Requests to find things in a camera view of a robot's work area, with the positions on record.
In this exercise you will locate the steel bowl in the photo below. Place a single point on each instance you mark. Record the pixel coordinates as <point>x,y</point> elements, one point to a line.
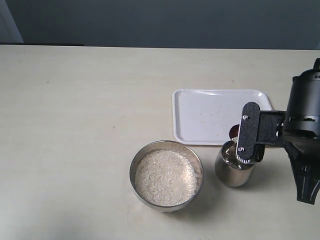
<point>176,147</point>

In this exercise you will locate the brown wooden spoon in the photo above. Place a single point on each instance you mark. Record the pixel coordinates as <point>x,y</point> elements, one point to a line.
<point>234,132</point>

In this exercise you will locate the small steel cup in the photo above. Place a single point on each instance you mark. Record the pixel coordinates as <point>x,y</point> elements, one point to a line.
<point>230,171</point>

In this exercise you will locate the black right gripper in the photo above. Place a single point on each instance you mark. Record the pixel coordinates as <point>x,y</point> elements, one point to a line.
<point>297,130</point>

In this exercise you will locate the white plastic tray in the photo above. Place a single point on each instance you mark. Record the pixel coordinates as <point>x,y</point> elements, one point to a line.
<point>204,117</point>

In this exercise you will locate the white rice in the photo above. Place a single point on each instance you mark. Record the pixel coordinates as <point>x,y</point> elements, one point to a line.
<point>165,178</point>

